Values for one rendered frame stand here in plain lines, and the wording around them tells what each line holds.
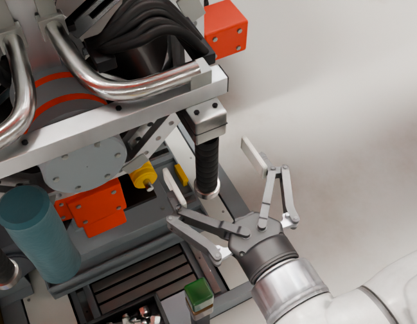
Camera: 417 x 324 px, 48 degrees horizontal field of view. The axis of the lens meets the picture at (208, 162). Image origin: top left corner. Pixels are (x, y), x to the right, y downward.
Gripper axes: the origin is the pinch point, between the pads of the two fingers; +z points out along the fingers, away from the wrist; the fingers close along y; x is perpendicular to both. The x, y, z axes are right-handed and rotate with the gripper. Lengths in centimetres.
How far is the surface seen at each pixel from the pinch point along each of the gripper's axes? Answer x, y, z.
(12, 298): -74, -49, 29
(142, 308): -28.5, -17.3, -6.6
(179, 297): -38.0, -9.3, -4.8
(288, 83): -83, 74, 72
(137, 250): -66, -11, 23
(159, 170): -68, 6, 47
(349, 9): -83, 126, 100
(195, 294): -17.0, -8.7, -12.5
